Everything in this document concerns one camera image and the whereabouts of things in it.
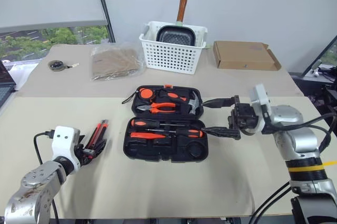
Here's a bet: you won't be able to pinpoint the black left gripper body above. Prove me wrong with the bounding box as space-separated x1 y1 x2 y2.
74 134 96 166

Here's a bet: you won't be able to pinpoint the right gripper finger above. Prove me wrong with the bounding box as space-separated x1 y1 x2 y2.
203 95 241 109
201 126 242 141

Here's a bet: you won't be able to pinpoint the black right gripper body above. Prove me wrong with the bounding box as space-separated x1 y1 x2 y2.
227 103 260 136

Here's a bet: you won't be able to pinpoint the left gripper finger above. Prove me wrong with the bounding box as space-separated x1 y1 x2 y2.
90 139 107 158
83 135 95 149

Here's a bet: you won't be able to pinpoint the orange black utility knife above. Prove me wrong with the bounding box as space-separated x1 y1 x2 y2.
85 119 109 154

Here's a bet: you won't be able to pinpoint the short black orange screwdriver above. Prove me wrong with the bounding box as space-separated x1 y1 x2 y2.
145 127 204 139

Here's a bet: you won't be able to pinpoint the long black orange screwdriver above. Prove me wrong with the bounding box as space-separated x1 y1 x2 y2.
130 119 189 128

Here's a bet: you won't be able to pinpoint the orange tester pen screwdriver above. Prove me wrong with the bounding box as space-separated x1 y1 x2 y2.
130 131 167 140

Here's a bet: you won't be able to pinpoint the black tool case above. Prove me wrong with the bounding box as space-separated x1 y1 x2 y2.
123 85 210 164

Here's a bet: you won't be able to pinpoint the silver claw hammer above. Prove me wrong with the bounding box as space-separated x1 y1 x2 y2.
158 90 203 116

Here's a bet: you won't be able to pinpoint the flat brown cardboard box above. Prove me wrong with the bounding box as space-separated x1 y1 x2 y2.
212 40 282 72

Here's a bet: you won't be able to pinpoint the white perforated plastic basket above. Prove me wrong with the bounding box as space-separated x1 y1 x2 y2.
138 21 208 76

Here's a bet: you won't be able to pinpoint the orange black tape measure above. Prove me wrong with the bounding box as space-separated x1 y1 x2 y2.
121 88 156 105

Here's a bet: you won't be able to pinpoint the small round olive case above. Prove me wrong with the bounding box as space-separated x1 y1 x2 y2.
47 59 81 73

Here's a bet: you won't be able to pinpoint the clear bag brown paper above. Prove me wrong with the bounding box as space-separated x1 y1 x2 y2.
90 42 145 82

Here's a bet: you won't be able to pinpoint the dark laptop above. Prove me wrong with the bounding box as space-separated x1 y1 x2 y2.
0 60 17 109

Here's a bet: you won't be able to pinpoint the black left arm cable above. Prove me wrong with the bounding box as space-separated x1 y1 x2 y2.
33 130 60 220

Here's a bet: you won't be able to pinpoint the orange handled pliers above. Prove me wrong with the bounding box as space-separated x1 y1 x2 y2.
136 101 177 115

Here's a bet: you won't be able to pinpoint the square pan brown handle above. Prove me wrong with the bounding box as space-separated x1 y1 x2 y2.
155 0 197 46

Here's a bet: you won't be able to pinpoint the black side desk with cables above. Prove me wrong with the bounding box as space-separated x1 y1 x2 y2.
289 59 337 119

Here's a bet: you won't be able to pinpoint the dark window frame post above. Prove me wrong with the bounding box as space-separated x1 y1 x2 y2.
93 0 116 44

